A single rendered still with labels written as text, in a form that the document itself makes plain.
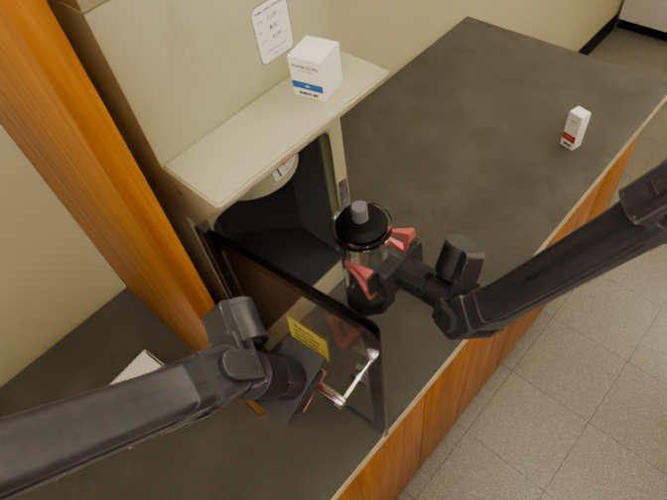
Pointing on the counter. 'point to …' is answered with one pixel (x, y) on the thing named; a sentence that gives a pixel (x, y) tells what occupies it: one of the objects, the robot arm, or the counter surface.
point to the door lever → (339, 393)
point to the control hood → (261, 140)
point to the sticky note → (308, 337)
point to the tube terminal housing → (189, 88)
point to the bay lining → (287, 202)
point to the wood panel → (93, 168)
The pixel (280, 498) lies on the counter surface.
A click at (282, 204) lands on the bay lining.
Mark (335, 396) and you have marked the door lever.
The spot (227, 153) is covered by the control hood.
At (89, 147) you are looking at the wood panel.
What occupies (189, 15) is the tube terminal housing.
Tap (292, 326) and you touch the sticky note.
